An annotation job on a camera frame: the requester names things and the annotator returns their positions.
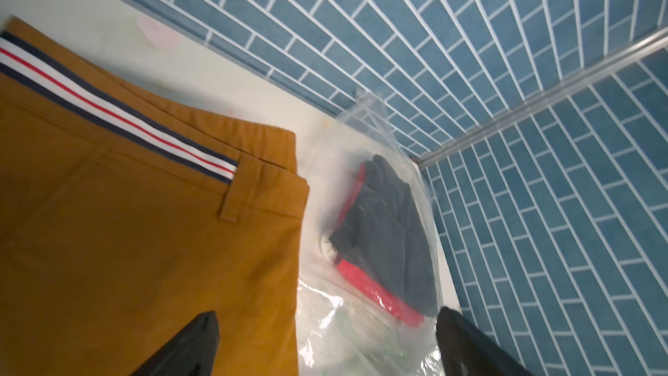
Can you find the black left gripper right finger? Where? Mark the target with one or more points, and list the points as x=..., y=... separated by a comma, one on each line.
x=466, y=350

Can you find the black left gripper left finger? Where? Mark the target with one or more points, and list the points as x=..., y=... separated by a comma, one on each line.
x=190, y=352

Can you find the brown garment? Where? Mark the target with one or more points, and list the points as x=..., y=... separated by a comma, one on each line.
x=125, y=215

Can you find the clear plastic vacuum bag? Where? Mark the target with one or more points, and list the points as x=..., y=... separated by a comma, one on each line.
x=339, y=330

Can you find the red folded garment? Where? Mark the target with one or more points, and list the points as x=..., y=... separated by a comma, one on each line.
x=361, y=280

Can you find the white vacuum bag valve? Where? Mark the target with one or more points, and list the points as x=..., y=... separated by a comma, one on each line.
x=328, y=250

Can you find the black garment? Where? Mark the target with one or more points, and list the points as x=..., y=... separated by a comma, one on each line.
x=383, y=234

